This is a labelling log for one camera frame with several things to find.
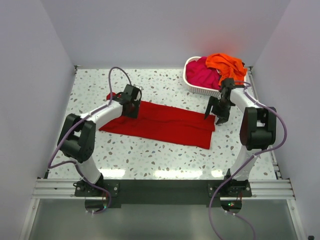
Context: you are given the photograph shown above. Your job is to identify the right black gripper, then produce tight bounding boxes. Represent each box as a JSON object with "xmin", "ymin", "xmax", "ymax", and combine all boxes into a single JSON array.
[{"xmin": 204, "ymin": 96, "xmax": 234, "ymax": 125}]

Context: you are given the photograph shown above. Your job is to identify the red t shirt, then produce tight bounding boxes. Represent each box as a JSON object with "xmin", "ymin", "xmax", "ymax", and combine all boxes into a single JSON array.
[{"xmin": 99, "ymin": 101, "xmax": 215, "ymax": 150}]

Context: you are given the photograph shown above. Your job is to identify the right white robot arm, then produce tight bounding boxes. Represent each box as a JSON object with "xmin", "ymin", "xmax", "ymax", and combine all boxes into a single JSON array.
[{"xmin": 204, "ymin": 78, "xmax": 277, "ymax": 197}]

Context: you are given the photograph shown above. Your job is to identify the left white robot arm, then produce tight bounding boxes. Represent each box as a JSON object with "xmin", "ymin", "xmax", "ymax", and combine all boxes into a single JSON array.
[{"xmin": 57, "ymin": 84, "xmax": 142, "ymax": 196}]

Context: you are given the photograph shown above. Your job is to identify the white laundry basket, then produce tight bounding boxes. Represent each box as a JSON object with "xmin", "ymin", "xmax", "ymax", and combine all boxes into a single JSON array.
[{"xmin": 182, "ymin": 56, "xmax": 248, "ymax": 97}]

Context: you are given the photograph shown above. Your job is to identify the magenta t shirt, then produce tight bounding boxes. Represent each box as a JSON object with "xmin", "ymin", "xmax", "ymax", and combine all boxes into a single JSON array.
[{"xmin": 185, "ymin": 56, "xmax": 221, "ymax": 90}]

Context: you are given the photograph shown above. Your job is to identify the orange t shirt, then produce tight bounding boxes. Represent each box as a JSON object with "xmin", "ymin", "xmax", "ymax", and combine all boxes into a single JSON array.
[{"xmin": 205, "ymin": 53, "xmax": 248, "ymax": 86}]

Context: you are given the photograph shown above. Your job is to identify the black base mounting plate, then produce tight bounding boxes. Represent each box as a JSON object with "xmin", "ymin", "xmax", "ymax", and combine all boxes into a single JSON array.
[{"xmin": 73, "ymin": 179, "xmax": 253, "ymax": 210}]

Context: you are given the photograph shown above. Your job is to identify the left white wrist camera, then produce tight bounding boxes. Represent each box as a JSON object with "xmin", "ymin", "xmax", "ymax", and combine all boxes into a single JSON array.
[{"xmin": 134, "ymin": 85, "xmax": 144, "ymax": 91}]

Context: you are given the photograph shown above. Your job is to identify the aluminium frame rail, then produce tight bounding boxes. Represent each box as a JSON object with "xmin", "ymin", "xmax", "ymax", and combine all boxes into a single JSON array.
[{"xmin": 32, "ymin": 179, "xmax": 295, "ymax": 200}]

